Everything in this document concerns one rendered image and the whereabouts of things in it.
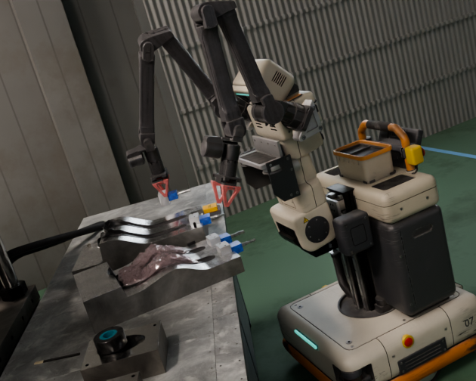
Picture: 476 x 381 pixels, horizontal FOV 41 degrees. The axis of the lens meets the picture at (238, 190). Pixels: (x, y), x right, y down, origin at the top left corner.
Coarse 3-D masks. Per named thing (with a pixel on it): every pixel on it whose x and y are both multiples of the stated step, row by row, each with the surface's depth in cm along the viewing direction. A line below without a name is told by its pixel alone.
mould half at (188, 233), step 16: (192, 208) 252; (144, 224) 248; (176, 224) 239; (112, 240) 227; (128, 240) 228; (144, 240) 231; (160, 240) 228; (176, 240) 229; (192, 240) 229; (80, 256) 242; (96, 256) 237; (112, 256) 229; (128, 256) 229
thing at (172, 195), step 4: (164, 192) 259; (168, 192) 262; (172, 192) 260; (176, 192) 259; (180, 192) 261; (184, 192) 261; (160, 196) 259; (168, 196) 259; (172, 196) 259; (176, 196) 259; (160, 200) 259; (164, 200) 259; (168, 200) 259; (164, 204) 260; (168, 204) 260
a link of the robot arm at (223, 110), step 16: (208, 16) 194; (208, 32) 198; (208, 48) 199; (208, 64) 202; (224, 64) 202; (224, 80) 203; (224, 96) 204; (224, 112) 205; (240, 112) 206; (224, 128) 210
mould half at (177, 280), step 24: (192, 264) 202; (216, 264) 201; (240, 264) 203; (96, 288) 194; (120, 288) 190; (144, 288) 193; (168, 288) 196; (192, 288) 198; (96, 312) 189; (120, 312) 192; (144, 312) 194
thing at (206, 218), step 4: (196, 212) 236; (192, 216) 233; (196, 216) 232; (200, 216) 235; (204, 216) 233; (208, 216) 232; (212, 216) 234; (216, 216) 234; (192, 220) 232; (196, 220) 232; (200, 220) 232; (204, 220) 232; (208, 220) 232; (192, 224) 232; (196, 224) 232; (204, 224) 233; (208, 224) 233
